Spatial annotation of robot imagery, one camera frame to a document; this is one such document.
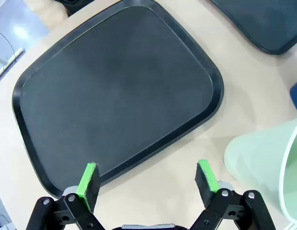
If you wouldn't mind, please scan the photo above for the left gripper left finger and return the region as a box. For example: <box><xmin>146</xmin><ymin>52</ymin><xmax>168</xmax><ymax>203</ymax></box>
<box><xmin>25</xmin><ymin>162</ymin><xmax>106</xmax><ymax>230</ymax></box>

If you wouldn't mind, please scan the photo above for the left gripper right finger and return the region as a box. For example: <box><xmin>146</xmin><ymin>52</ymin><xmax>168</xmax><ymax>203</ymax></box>
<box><xmin>189</xmin><ymin>159</ymin><xmax>276</xmax><ymax>230</ymax></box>

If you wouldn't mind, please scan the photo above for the pale green plastic cup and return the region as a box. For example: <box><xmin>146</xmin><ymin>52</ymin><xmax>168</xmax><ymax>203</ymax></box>
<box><xmin>224</xmin><ymin>117</ymin><xmax>297</xmax><ymax>222</ymax></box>

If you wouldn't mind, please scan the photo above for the person's right hand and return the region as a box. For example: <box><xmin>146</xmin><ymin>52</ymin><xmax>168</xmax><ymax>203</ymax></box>
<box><xmin>28</xmin><ymin>0</ymin><xmax>69</xmax><ymax>31</ymax></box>

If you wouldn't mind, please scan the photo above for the black plastic serving tray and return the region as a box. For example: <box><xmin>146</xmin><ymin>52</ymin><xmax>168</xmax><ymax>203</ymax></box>
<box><xmin>209</xmin><ymin>0</ymin><xmax>297</xmax><ymax>55</ymax></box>
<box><xmin>12</xmin><ymin>0</ymin><xmax>225</xmax><ymax>199</ymax></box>

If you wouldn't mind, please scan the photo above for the white table foot bar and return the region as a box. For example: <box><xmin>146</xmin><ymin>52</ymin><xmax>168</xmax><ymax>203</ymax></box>
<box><xmin>0</xmin><ymin>47</ymin><xmax>25</xmax><ymax>80</ymax></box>

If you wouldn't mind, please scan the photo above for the person in black shirt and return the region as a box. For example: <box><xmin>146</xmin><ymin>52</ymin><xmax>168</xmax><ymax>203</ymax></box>
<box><xmin>58</xmin><ymin>0</ymin><xmax>95</xmax><ymax>15</ymax></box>

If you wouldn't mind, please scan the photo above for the thin black floor cable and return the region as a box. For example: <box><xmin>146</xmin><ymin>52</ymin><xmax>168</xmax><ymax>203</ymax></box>
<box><xmin>0</xmin><ymin>28</ymin><xmax>16</xmax><ymax>63</ymax></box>

